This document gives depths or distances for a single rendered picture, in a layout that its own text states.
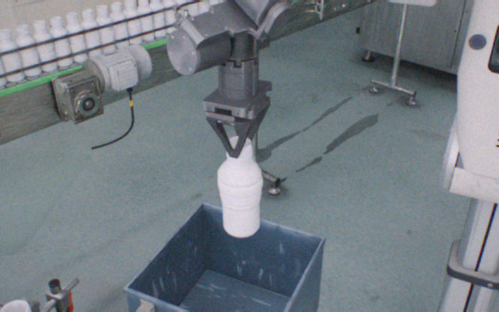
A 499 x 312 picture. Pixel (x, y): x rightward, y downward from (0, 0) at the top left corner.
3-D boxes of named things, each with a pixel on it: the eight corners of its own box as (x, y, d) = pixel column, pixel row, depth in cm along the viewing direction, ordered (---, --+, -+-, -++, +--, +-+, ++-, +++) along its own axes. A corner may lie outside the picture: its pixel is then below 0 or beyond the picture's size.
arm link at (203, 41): (298, 4, 65) (254, -43, 67) (229, 24, 57) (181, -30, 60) (260, 71, 73) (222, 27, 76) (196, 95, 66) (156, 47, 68)
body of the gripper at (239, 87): (202, 113, 74) (199, 61, 70) (233, 86, 82) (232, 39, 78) (244, 121, 71) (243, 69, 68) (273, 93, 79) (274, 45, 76)
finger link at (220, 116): (206, 159, 78) (204, 101, 74) (228, 139, 84) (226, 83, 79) (249, 170, 76) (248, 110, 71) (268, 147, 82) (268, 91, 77)
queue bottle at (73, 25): (88, 55, 195) (81, 10, 187) (88, 61, 190) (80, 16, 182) (72, 56, 194) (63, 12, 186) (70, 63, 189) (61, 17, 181)
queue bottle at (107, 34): (111, 47, 203) (105, 3, 195) (119, 50, 200) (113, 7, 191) (97, 50, 200) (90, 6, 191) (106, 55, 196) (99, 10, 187)
